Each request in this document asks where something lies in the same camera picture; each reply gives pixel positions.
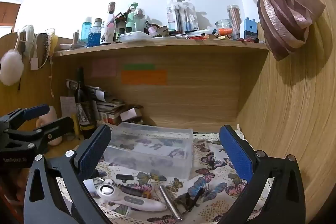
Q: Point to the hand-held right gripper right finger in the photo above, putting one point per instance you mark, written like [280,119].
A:
[235,153]

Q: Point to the yellow headband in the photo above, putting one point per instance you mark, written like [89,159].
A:
[53,41]

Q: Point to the pile of papers and booklets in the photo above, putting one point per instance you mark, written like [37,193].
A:
[107,108]

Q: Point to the yellow tube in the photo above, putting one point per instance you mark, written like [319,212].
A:
[76,125]

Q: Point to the brush blister pack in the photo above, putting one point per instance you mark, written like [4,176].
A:
[174,15]
[190,16]

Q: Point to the black lace headband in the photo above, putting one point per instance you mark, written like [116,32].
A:
[44,48]

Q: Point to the white fuzzy headband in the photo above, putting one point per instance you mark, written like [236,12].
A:
[31,35]

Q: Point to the pale pink cylindrical object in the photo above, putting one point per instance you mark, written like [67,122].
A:
[51,112]

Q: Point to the pink sticky note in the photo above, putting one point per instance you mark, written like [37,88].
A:
[103,67]

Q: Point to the blue block sharpener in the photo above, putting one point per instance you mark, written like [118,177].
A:
[249,29]

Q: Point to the white plug charger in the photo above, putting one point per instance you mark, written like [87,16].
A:
[108,181]

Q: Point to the black hair clip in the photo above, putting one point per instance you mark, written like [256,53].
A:
[190,200]

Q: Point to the orange sticky note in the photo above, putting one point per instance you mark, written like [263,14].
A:
[144,77]

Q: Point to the clear plastic box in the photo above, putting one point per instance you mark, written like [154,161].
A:
[147,161]

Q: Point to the clear bottle with illustrated label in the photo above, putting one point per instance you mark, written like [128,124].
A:
[109,27]

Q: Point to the dark wine bottle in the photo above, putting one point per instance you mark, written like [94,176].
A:
[84,113]

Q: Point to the small black clip microphone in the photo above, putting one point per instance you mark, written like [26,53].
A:
[124,177]

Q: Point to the small pale pink card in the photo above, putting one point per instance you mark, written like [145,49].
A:
[128,114]

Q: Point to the butterfly print cloth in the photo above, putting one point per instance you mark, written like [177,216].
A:
[210,161]

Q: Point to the white hanging tag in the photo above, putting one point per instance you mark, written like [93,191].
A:
[34,64]

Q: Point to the wooden shelf board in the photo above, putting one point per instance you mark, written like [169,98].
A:
[157,46]

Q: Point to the white powder puff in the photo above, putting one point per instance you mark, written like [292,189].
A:
[11,67]

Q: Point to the dark green small bottle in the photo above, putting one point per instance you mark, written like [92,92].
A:
[122,32]

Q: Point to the white handwritten note paper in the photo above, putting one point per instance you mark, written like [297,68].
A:
[67,107]

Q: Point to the silver metal rod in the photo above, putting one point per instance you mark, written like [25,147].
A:
[170,203]

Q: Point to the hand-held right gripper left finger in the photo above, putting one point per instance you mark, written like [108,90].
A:
[95,153]

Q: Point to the tall light blue bottle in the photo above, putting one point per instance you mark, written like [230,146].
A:
[85,29]

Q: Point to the clear rectangular plastic case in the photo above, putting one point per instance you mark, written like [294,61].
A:
[136,37]

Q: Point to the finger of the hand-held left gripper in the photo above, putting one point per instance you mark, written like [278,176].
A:
[36,109]
[59,125]

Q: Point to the clear tube of copper sticks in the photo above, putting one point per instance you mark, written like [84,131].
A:
[234,19]

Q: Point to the glass jar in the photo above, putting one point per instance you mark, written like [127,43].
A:
[223,24]

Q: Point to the pale bottle with silver cap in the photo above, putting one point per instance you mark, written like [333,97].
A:
[139,20]

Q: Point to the small brown cylinder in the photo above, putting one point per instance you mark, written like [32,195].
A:
[75,38]

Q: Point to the small pink bottle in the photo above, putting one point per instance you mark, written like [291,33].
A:
[151,28]

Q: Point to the white handheld magnifier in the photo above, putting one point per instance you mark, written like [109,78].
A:
[136,201]

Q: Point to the green sticky note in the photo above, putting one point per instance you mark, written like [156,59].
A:
[139,66]

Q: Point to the pink tied curtain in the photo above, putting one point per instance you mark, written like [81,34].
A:
[283,16]

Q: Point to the faceted glass bottle blue liquid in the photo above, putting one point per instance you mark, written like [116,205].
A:
[94,36]

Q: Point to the mint green pump bottle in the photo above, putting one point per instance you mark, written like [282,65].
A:
[130,19]

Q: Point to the orange capped tube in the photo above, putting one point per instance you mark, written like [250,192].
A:
[225,31]

